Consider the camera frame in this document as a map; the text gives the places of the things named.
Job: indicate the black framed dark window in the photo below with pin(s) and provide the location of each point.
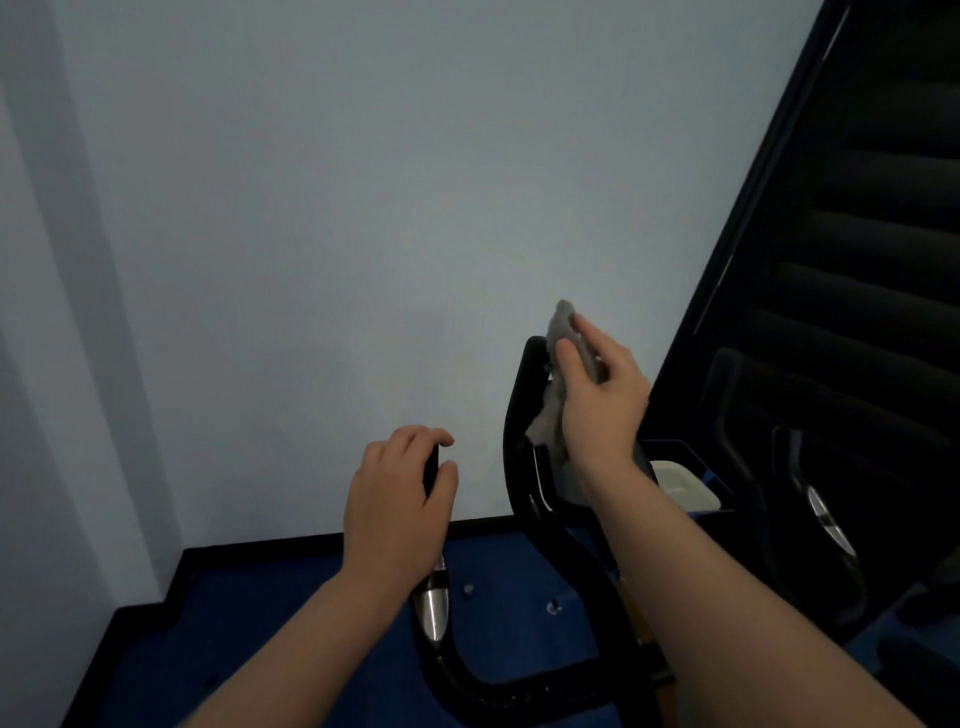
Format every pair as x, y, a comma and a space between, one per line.
862, 225

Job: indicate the person's right forearm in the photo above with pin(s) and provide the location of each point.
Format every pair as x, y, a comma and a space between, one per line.
720, 622

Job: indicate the person's left hand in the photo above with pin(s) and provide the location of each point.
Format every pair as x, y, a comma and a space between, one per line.
390, 517

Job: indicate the person's left forearm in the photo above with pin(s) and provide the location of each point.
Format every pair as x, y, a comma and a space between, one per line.
300, 660

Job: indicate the grey cleaning cloth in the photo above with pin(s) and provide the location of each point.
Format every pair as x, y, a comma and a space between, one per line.
546, 424

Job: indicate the person's right thumb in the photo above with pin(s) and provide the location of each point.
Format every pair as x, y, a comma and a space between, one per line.
571, 367

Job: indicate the person's left thumb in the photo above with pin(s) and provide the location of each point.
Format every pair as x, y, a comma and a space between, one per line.
442, 491

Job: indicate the person's right hand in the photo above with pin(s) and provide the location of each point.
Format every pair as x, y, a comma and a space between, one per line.
604, 420

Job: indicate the white plastic container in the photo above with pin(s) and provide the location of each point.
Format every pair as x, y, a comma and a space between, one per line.
686, 484

